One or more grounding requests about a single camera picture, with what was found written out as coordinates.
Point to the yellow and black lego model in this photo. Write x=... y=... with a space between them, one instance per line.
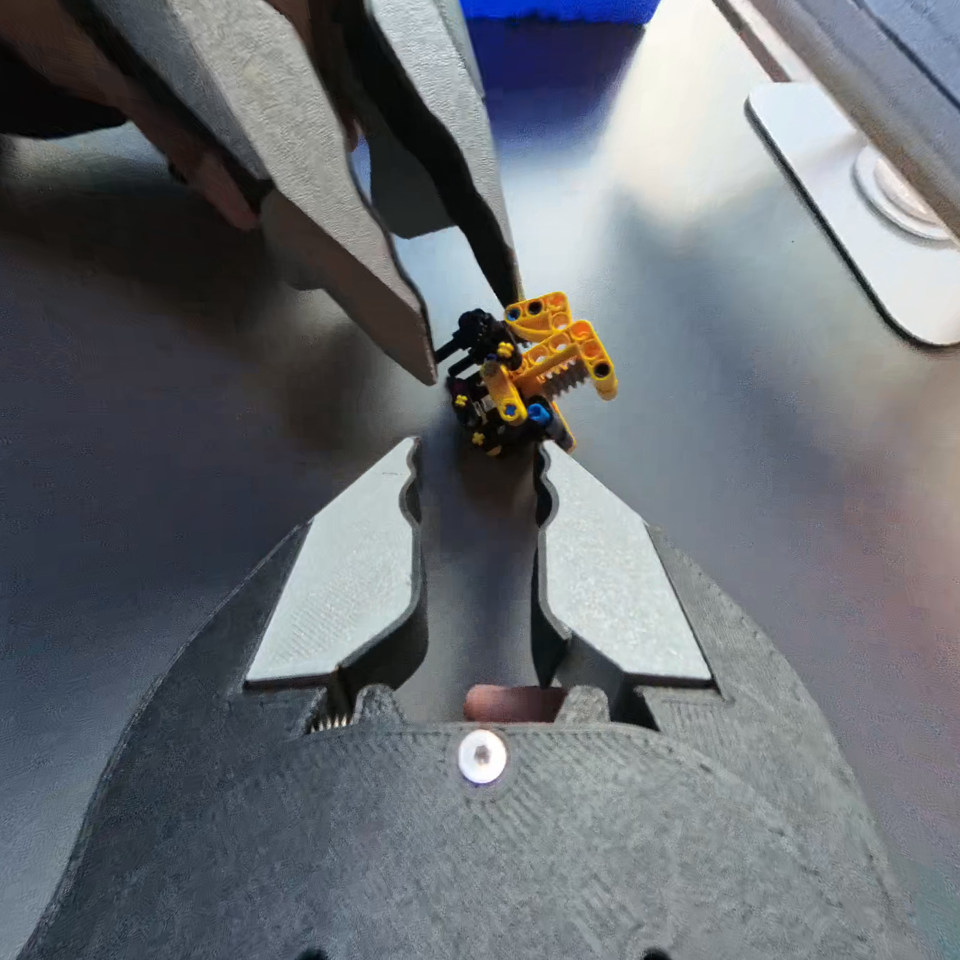
x=540 y=367

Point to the person's left hand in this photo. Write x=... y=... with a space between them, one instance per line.
x=214 y=187

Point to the silver monitor stand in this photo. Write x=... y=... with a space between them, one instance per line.
x=862 y=225

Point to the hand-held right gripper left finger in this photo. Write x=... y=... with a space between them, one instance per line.
x=345 y=577

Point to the person's right hand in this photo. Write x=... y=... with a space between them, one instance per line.
x=514 y=705

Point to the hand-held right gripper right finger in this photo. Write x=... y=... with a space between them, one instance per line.
x=619 y=592

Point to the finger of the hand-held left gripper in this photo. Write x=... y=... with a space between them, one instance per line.
x=300 y=157
x=442 y=112

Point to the blue box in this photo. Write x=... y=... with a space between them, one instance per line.
x=555 y=9

